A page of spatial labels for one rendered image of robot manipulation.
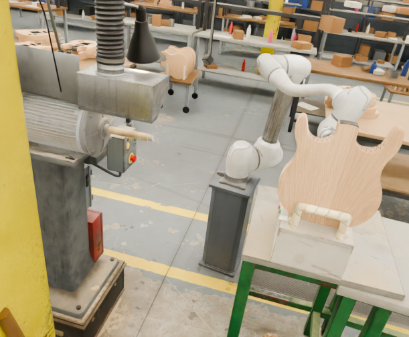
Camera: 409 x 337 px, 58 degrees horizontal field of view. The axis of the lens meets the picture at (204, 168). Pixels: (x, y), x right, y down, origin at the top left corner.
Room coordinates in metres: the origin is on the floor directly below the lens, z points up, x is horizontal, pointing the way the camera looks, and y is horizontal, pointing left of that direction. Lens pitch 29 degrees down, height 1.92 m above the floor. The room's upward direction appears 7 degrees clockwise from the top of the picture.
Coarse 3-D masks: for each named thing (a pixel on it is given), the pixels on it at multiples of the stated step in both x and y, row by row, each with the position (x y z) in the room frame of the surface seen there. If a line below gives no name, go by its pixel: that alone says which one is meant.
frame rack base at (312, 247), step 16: (304, 224) 1.14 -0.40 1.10; (288, 240) 1.09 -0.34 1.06; (304, 240) 1.08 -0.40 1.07; (320, 240) 1.07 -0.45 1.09; (336, 240) 1.06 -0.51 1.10; (352, 240) 1.07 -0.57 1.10; (272, 256) 1.10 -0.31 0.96; (288, 256) 1.08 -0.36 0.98; (304, 256) 1.07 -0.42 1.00; (320, 256) 1.06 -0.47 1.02; (336, 256) 1.05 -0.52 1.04; (320, 272) 1.06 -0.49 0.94; (336, 272) 1.05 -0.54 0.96
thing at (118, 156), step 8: (128, 128) 1.78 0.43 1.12; (136, 128) 1.80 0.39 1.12; (112, 136) 1.66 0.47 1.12; (120, 136) 1.67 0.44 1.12; (112, 144) 1.66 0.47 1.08; (120, 144) 1.65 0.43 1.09; (136, 144) 1.79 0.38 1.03; (112, 152) 1.66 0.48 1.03; (120, 152) 1.65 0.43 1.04; (128, 152) 1.69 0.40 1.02; (136, 152) 1.79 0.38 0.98; (112, 160) 1.66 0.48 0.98; (120, 160) 1.65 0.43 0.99; (128, 160) 1.69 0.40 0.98; (104, 168) 1.68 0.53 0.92; (112, 168) 1.66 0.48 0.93; (120, 168) 1.65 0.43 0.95; (120, 176) 1.69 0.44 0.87
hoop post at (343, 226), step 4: (348, 220) 1.06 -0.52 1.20; (340, 224) 1.07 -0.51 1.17; (344, 224) 1.06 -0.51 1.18; (348, 224) 1.06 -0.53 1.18; (340, 228) 1.07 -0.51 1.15; (344, 228) 1.06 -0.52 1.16; (340, 232) 1.06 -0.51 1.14; (344, 232) 1.06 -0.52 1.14; (336, 236) 1.07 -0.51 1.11; (340, 236) 1.06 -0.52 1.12; (340, 240) 1.06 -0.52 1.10
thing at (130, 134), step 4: (108, 128) 1.44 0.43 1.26; (112, 128) 1.44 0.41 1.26; (116, 128) 1.44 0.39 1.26; (120, 128) 1.44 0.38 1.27; (108, 132) 1.44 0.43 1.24; (112, 132) 1.43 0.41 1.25; (116, 132) 1.43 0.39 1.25; (120, 132) 1.43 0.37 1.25; (124, 132) 1.43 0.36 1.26; (128, 132) 1.42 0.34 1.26; (132, 132) 1.42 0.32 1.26; (136, 132) 1.42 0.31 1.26; (140, 132) 1.43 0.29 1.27; (128, 136) 1.42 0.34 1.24; (132, 136) 1.42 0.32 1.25; (136, 136) 1.41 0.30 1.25; (140, 136) 1.41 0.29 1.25; (144, 136) 1.41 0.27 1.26; (148, 140) 1.42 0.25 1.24
